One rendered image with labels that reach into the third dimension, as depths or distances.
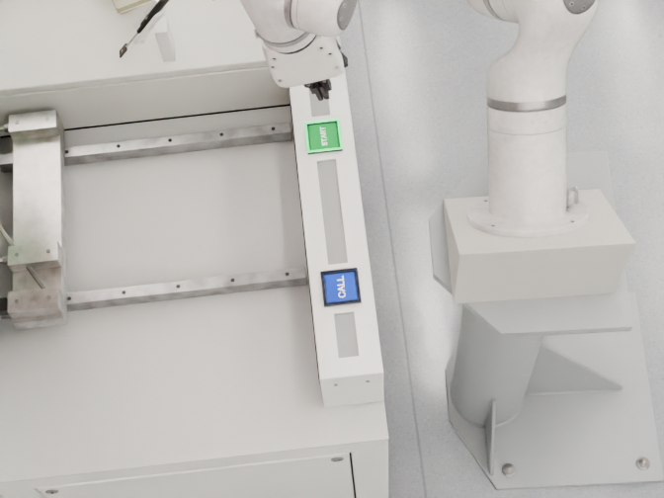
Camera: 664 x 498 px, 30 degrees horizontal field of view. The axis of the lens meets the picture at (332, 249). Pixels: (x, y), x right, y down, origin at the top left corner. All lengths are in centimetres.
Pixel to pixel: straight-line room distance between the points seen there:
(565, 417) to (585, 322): 81
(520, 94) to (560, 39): 10
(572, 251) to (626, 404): 102
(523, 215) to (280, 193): 43
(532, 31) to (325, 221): 43
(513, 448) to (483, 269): 95
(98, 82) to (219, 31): 22
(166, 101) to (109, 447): 59
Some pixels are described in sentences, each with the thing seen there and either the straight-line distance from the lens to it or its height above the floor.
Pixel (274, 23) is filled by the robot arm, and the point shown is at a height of 135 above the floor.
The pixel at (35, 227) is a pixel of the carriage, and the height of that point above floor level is 88.
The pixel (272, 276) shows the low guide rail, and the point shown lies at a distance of 199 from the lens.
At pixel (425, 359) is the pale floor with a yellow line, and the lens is 284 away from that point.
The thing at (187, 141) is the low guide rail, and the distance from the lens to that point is 212.
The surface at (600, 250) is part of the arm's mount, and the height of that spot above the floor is 100.
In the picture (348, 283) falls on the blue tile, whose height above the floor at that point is 96.
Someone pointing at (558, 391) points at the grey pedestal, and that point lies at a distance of 281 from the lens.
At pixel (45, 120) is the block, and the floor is 91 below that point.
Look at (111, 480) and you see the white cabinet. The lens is 202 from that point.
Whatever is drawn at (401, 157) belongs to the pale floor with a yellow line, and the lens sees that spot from 305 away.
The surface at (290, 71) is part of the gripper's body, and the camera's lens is 175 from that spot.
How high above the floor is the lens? 268
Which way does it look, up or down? 66 degrees down
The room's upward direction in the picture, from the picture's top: 6 degrees counter-clockwise
